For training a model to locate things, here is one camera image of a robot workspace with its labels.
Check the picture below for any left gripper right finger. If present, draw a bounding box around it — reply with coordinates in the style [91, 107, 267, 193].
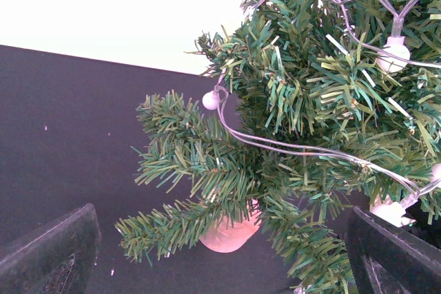
[345, 207, 440, 293]

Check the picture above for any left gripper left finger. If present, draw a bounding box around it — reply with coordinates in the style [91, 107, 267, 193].
[1, 203, 101, 293]

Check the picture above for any small green christmas tree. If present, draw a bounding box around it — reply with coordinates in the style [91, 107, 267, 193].
[116, 0, 440, 293]

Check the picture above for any string of white lights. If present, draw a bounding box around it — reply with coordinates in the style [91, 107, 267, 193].
[201, 0, 441, 294]

